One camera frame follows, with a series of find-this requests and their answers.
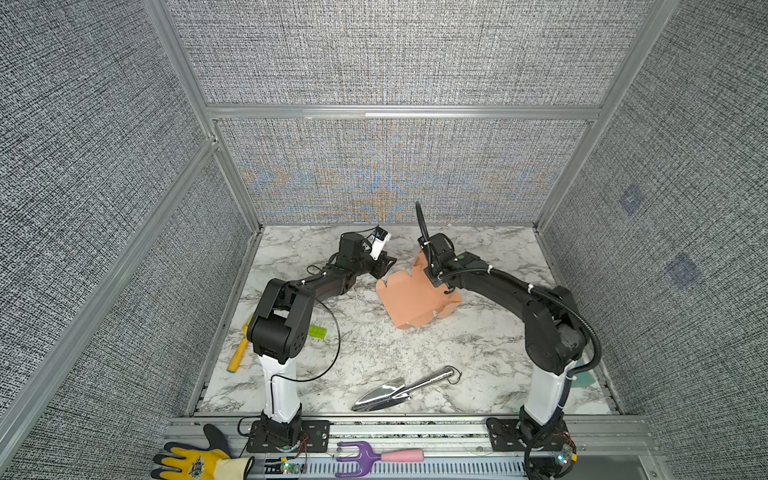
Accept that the silver metal garden trowel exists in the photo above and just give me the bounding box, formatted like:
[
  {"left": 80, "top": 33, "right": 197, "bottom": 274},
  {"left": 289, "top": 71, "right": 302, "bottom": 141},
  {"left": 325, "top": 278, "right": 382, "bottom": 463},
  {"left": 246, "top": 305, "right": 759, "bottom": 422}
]
[{"left": 351, "top": 365, "right": 462, "bottom": 412}]

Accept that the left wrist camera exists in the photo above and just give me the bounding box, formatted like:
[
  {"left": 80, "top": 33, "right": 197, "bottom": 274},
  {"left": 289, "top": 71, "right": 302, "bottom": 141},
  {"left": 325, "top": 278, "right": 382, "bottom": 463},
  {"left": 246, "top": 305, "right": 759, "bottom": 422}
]
[{"left": 370, "top": 226, "right": 391, "bottom": 260}]

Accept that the small green tag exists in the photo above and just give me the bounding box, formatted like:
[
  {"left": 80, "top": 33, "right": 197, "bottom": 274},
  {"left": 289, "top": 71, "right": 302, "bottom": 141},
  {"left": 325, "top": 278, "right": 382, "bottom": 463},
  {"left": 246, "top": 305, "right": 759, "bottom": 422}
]
[{"left": 308, "top": 325, "right": 327, "bottom": 340}]

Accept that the purple pink garden fork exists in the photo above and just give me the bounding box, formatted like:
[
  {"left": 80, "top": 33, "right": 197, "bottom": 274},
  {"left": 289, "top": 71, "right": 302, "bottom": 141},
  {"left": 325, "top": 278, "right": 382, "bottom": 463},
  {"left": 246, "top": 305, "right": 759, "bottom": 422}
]
[{"left": 335, "top": 441, "right": 425, "bottom": 479}]

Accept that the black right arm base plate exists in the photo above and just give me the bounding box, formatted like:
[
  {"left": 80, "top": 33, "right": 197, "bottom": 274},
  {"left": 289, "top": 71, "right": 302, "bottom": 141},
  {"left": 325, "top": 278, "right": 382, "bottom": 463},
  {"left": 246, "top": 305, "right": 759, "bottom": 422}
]
[{"left": 485, "top": 417, "right": 540, "bottom": 452}]

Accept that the yellow black work glove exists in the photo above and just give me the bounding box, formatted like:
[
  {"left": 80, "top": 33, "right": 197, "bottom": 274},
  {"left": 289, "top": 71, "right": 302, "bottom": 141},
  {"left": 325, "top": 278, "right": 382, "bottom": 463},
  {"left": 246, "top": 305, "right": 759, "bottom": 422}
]
[{"left": 150, "top": 424, "right": 254, "bottom": 480}]

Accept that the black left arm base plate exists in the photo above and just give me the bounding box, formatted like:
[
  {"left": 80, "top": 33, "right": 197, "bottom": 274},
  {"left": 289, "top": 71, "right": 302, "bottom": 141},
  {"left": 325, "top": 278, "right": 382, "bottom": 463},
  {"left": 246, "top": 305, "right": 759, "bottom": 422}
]
[{"left": 246, "top": 418, "right": 331, "bottom": 454}]

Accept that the yellow toy shovel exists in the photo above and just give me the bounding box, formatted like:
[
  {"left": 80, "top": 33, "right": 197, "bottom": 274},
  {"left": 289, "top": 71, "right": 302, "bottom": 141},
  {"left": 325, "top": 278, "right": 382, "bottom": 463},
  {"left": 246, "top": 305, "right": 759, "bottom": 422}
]
[{"left": 226, "top": 318, "right": 252, "bottom": 373}]

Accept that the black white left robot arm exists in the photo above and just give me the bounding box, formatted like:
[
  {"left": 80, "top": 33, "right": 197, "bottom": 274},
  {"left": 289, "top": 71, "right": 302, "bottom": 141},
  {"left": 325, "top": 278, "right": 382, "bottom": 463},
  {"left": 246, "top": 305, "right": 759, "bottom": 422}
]
[{"left": 246, "top": 227, "right": 397, "bottom": 436}]

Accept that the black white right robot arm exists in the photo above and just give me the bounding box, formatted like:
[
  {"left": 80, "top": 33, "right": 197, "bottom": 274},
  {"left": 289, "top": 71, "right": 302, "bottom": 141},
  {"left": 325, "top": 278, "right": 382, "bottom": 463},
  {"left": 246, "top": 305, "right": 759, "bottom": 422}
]
[{"left": 415, "top": 202, "right": 602, "bottom": 438}]

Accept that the green sponge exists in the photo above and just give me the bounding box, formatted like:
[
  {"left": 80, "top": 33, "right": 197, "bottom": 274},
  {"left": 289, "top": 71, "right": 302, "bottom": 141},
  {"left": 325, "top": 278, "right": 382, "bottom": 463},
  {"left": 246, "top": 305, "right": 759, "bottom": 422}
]
[{"left": 571, "top": 371, "right": 596, "bottom": 389}]

